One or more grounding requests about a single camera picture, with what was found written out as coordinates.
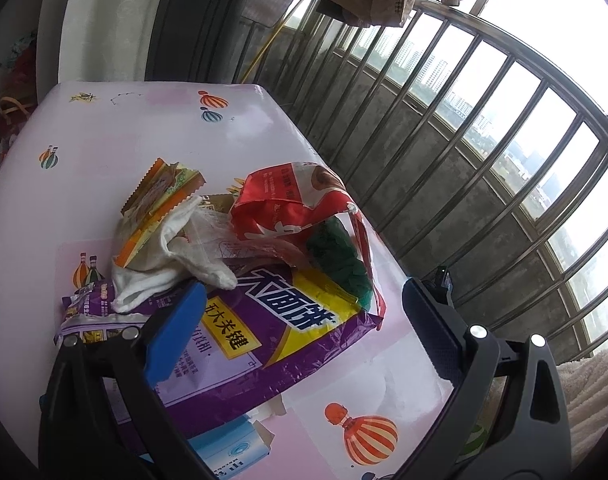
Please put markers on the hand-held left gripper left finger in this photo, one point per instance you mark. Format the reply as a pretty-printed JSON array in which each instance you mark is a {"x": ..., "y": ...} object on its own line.
[{"x": 176, "y": 330}]

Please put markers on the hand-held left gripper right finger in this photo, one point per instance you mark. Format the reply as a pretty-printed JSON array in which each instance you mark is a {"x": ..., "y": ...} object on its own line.
[{"x": 434, "y": 330}]

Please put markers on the white cloth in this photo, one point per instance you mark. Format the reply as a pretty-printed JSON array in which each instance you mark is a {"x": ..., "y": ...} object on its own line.
[{"x": 148, "y": 275}]

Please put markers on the purple noodle bag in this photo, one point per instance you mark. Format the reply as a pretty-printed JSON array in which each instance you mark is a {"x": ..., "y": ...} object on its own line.
[{"x": 304, "y": 340}]

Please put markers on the orange yellow snack wrapper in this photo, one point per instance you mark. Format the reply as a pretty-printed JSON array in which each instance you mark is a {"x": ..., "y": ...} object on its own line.
[{"x": 153, "y": 195}]

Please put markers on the red plastic bag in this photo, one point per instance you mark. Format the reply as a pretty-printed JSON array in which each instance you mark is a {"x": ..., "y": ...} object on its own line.
[{"x": 279, "y": 195}]

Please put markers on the clear plastic wrapper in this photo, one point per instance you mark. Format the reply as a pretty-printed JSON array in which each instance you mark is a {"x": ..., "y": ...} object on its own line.
[{"x": 218, "y": 237}]

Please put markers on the green plastic bag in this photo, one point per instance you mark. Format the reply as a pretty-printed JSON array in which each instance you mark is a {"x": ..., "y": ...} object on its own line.
[{"x": 339, "y": 255}]

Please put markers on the blue white cardboard box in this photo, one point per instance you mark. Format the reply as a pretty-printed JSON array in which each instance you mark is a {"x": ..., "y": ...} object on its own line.
[{"x": 233, "y": 455}]

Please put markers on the beige fluffy blanket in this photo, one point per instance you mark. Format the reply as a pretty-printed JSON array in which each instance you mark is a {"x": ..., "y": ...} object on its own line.
[{"x": 594, "y": 390}]

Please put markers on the metal balcony railing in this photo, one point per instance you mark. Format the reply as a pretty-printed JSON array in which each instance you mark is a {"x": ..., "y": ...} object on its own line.
[{"x": 540, "y": 79}]

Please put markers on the yellow pole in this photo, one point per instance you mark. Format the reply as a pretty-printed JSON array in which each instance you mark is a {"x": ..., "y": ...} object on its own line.
[{"x": 259, "y": 52}]

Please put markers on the dark grey door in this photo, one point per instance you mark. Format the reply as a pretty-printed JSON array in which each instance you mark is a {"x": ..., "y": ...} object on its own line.
[{"x": 193, "y": 30}]

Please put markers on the bags on floor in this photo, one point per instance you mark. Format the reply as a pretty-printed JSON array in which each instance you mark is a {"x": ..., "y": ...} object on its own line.
[{"x": 23, "y": 67}]

